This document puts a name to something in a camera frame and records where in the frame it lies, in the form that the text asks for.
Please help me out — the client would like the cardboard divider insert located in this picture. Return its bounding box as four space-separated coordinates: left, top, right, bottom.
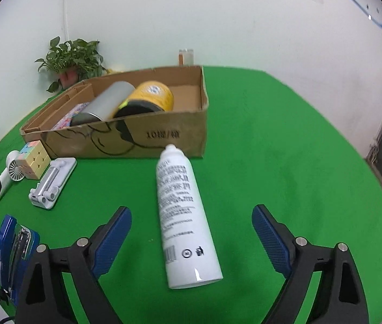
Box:
21 83 94 135

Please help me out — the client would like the colourful puzzle box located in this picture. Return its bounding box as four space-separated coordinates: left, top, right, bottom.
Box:
52 102 88 130

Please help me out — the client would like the silver metal can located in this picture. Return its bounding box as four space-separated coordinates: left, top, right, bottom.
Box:
70 81 135 127

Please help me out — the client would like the yellow label jar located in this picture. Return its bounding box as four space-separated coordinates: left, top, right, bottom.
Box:
114 80 174 118

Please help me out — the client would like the white handheld fan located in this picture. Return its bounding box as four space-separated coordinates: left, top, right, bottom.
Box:
0 150 25 200

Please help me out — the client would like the pastel rubik cube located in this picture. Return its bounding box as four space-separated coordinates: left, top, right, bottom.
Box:
15 140 50 180

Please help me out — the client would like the white phone stand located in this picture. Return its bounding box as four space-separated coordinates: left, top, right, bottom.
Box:
29 157 77 210

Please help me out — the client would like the blue stapler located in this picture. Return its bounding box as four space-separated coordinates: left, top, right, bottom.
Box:
0 214 40 306

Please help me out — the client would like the potted plant red pot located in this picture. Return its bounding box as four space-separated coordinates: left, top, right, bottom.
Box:
35 37 108 93

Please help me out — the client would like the white spray bottle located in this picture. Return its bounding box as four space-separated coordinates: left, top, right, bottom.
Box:
156 144 223 290

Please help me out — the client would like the yellow cloth piece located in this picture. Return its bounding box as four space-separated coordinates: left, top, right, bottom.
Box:
105 69 124 75

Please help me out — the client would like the large cardboard box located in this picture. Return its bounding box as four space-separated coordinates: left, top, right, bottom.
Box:
20 66 209 158

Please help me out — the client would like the green table cloth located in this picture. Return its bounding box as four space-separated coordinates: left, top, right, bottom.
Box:
0 67 382 323

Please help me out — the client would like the clear jar orange label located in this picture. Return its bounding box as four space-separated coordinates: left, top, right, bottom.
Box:
178 48 194 66

